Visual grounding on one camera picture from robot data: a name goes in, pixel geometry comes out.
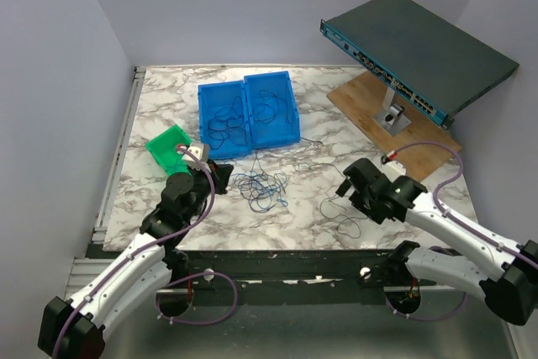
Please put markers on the green plastic bin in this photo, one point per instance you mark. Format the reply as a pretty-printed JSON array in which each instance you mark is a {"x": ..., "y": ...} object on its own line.
[{"x": 163, "y": 148}]

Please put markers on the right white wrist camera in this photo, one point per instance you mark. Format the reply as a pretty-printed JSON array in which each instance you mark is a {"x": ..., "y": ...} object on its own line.
[{"x": 389, "y": 164}]

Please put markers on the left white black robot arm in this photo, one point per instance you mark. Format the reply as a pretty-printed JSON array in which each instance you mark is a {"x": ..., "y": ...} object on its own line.
[{"x": 78, "y": 327}]

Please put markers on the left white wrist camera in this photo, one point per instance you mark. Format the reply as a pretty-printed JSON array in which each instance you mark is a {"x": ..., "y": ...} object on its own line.
[{"x": 194, "y": 156}]

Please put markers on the aluminium rail frame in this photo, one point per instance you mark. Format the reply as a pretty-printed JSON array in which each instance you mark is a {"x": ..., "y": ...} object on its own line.
[{"x": 311, "y": 217}]

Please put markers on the blue plastic bin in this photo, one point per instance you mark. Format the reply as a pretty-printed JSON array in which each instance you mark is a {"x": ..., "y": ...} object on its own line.
[
  {"x": 223, "y": 120},
  {"x": 272, "y": 110}
]

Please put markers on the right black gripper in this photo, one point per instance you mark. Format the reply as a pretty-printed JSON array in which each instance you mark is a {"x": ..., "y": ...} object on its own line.
[{"x": 358, "y": 203}]

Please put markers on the metal switch stand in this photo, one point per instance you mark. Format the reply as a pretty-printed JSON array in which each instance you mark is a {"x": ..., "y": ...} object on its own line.
[{"x": 391, "y": 117}]

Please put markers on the right blue plastic bin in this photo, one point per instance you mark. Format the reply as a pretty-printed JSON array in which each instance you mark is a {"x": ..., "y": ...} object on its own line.
[{"x": 272, "y": 110}]

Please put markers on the small silver open wrench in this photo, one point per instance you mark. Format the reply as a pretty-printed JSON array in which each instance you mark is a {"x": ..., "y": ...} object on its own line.
[{"x": 314, "y": 143}]

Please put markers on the dark network switch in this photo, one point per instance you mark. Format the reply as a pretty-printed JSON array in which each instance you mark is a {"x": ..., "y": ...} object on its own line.
[{"x": 437, "y": 67}]

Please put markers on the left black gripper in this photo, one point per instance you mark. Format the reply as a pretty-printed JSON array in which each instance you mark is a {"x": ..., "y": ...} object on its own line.
[{"x": 222, "y": 172}]

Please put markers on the left blue plastic bin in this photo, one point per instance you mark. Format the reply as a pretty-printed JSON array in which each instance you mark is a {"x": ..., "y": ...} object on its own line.
[{"x": 223, "y": 120}]

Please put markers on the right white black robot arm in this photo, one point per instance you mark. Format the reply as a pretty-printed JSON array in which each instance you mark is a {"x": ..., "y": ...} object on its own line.
[{"x": 499, "y": 271}]

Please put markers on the wooden board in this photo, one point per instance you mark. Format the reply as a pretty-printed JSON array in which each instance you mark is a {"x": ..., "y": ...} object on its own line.
[{"x": 360, "y": 99}]

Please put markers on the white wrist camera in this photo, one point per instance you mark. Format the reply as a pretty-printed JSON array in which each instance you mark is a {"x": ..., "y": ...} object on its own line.
[
  {"x": 389, "y": 164},
  {"x": 194, "y": 156}
]

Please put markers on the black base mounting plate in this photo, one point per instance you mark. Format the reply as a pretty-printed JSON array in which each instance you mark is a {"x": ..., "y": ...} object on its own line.
[{"x": 262, "y": 278}]

